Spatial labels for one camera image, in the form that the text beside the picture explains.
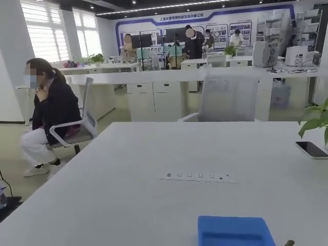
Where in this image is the blue container tray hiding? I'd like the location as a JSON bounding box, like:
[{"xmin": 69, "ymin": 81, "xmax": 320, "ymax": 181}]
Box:
[{"xmin": 197, "ymin": 215, "xmax": 276, "ymax": 246}]

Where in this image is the green leafy plant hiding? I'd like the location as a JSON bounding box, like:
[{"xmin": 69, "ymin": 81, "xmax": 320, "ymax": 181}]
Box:
[{"xmin": 297, "ymin": 98, "xmax": 328, "ymax": 147}]

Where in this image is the black smartphone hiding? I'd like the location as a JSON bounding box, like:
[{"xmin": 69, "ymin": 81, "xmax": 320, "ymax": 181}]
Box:
[{"xmin": 295, "ymin": 141, "xmax": 328, "ymax": 158}]

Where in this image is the black monitor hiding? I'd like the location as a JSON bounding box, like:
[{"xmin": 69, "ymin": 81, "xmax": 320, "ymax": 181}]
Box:
[{"xmin": 131, "ymin": 33, "xmax": 153, "ymax": 49}]

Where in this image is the white box device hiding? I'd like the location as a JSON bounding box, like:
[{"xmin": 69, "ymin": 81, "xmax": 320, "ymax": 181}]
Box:
[{"xmin": 284, "ymin": 46, "xmax": 319, "ymax": 67}]

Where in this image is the white table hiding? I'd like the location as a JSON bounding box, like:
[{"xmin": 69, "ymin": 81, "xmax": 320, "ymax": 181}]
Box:
[{"xmin": 0, "ymin": 121, "xmax": 328, "ymax": 246}]

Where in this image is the white storage shelf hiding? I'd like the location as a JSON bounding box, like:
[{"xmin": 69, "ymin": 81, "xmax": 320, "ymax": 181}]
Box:
[{"xmin": 256, "ymin": 8, "xmax": 323, "ymax": 56}]

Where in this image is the white machine with handle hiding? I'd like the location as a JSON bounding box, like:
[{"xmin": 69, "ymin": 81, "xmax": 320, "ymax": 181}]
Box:
[{"xmin": 252, "ymin": 40, "xmax": 279, "ymax": 68}]

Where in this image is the long white desk row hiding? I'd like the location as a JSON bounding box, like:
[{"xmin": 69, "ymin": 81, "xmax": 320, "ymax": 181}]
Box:
[{"xmin": 65, "ymin": 67, "xmax": 319, "ymax": 122}]

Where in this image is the black cable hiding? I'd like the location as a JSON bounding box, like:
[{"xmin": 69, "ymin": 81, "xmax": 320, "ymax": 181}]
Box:
[{"xmin": 0, "ymin": 169, "xmax": 13, "ymax": 199}]

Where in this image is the grey mesh office chair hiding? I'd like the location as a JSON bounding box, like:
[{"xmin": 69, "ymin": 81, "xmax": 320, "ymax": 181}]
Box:
[
  {"xmin": 46, "ymin": 77, "xmax": 98, "ymax": 155},
  {"xmin": 177, "ymin": 73, "xmax": 260, "ymax": 122}
]

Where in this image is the white built-in power strip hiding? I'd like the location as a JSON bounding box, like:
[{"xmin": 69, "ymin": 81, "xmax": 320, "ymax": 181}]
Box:
[{"xmin": 159, "ymin": 171, "xmax": 239, "ymax": 185}]

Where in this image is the small green potted plant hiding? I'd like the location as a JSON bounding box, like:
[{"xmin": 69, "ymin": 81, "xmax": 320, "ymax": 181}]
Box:
[
  {"xmin": 88, "ymin": 53, "xmax": 105, "ymax": 65},
  {"xmin": 223, "ymin": 45, "xmax": 238, "ymax": 59}
]

